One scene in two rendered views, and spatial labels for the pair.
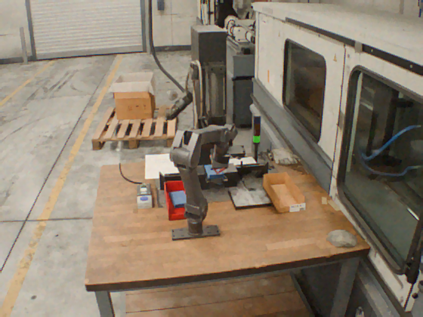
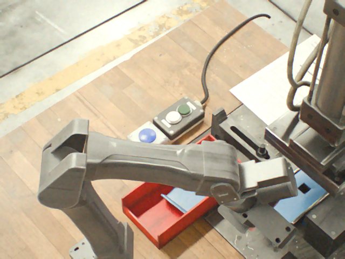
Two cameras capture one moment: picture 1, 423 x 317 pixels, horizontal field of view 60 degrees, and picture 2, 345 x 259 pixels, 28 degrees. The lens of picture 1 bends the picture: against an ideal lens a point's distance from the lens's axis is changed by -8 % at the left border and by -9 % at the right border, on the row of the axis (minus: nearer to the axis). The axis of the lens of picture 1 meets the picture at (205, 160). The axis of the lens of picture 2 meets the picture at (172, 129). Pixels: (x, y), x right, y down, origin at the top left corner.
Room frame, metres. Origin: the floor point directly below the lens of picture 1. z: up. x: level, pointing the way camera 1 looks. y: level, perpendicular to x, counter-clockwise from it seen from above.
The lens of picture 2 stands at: (1.12, -0.53, 2.19)
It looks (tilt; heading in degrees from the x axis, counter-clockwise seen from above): 53 degrees down; 58
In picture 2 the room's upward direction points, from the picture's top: straight up
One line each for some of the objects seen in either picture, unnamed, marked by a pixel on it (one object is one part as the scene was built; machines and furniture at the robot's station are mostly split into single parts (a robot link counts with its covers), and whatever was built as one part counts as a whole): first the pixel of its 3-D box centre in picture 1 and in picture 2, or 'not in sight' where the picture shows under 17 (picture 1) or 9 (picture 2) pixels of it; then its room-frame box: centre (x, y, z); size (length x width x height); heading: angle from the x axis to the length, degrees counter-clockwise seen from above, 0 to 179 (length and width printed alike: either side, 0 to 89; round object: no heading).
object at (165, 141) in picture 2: (144, 204); (147, 143); (1.57, 0.29, 0.90); 0.07 x 0.07 x 0.06; 9
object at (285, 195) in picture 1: (283, 192); not in sight; (1.60, -0.37, 0.93); 0.25 x 0.13 x 0.08; 9
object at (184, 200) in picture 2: (179, 197); (196, 184); (1.59, 0.12, 0.92); 0.15 x 0.07 x 0.03; 16
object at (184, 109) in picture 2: not in sight; (184, 111); (1.68, 0.30, 0.93); 0.03 x 0.03 x 0.02
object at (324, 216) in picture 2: (215, 169); (311, 192); (1.76, -0.05, 0.98); 0.20 x 0.10 x 0.01; 99
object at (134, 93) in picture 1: (135, 95); not in sight; (5.17, 0.92, 0.40); 0.67 x 0.60 x 0.50; 1
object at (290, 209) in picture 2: (214, 169); (295, 193); (1.72, -0.04, 1.00); 0.15 x 0.07 x 0.03; 9
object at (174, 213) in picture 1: (179, 198); (185, 189); (1.56, 0.12, 0.93); 0.25 x 0.12 x 0.06; 9
